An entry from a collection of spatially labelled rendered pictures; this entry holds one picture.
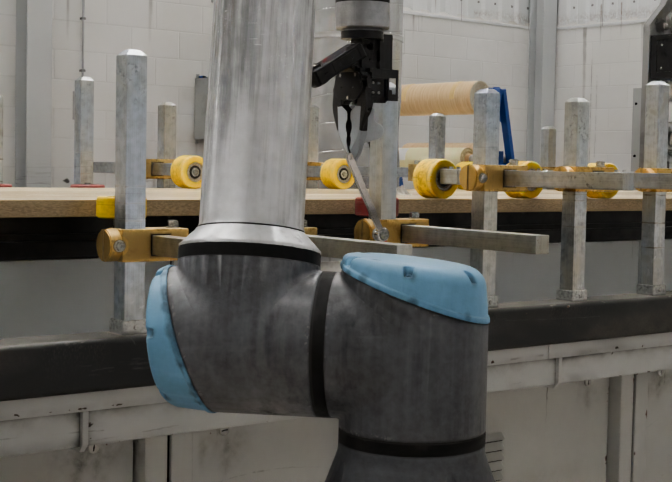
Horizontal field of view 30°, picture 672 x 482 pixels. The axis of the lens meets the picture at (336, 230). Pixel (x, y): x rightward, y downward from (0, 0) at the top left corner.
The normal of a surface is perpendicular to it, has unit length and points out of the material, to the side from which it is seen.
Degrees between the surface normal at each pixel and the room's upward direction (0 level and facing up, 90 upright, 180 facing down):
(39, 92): 90
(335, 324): 66
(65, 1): 90
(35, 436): 90
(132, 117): 90
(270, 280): 81
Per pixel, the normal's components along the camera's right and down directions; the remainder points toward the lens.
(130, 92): 0.61, 0.05
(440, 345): 0.35, 0.06
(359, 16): -0.15, 0.06
